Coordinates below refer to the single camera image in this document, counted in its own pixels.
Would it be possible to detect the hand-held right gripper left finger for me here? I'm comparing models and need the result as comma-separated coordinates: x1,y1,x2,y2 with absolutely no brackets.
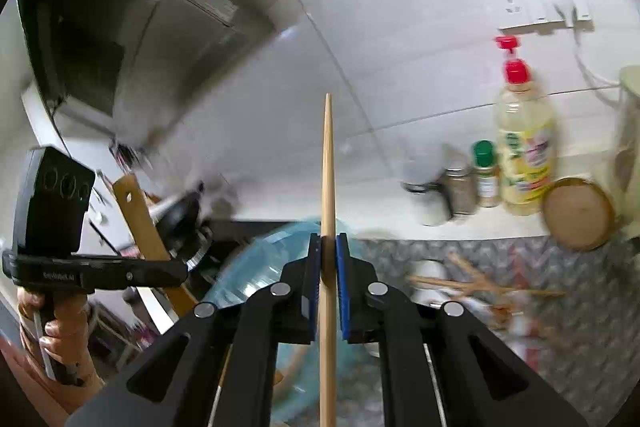
65,233,322,427

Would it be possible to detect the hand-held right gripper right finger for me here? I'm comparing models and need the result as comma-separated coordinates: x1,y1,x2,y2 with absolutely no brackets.
336,233,588,427

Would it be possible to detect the blue transparent plastic basin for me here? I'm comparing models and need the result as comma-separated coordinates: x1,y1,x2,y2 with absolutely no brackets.
200,216,381,425

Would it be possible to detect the white ceramic spoon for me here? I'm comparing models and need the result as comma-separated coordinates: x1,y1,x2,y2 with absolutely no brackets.
412,259,451,303

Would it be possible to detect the wooden spatula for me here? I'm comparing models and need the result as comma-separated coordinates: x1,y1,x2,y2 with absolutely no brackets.
112,173,198,318

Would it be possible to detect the wooden chopstick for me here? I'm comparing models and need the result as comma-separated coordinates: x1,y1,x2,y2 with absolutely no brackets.
320,93,337,427

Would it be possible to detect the pile of mixed utensils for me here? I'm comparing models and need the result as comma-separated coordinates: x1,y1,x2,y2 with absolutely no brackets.
407,252,568,358

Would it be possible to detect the person's left forearm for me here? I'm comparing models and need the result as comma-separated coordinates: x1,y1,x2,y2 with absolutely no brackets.
0,334,108,418

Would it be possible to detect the person's left hand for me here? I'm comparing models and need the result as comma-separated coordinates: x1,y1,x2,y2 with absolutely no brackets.
17,287,103,388

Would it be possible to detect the glass jar frosted lid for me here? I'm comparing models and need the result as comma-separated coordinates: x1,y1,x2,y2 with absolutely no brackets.
401,152,453,228

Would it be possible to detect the black wok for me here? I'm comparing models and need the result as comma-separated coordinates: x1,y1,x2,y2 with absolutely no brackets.
150,192,216,258

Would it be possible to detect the metal lid spice jar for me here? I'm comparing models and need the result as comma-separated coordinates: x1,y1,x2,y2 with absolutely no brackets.
445,166,478,215

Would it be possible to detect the steel range hood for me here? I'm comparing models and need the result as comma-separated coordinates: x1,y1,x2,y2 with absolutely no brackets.
15,0,273,132

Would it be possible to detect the green lid spice jar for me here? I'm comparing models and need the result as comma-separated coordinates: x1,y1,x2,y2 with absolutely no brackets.
472,140,501,208

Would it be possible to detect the yellow dish soap bottle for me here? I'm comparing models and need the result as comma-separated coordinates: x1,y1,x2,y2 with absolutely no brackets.
494,36,558,217

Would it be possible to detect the grey herringbone mat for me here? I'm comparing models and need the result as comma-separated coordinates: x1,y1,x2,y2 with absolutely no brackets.
345,234,640,408

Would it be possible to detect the brown ceramic plate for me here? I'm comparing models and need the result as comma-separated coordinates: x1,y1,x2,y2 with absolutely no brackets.
542,177,616,253

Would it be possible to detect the cream glass kettle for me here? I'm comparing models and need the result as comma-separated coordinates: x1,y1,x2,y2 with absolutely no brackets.
607,66,640,228

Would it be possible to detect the white power plug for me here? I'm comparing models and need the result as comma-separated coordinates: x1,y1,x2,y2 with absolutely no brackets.
545,0,576,28

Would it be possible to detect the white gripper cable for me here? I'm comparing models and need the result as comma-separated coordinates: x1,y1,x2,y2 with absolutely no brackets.
32,311,57,380

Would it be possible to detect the white power cable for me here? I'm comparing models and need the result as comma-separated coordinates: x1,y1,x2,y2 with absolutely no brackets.
570,24,623,90

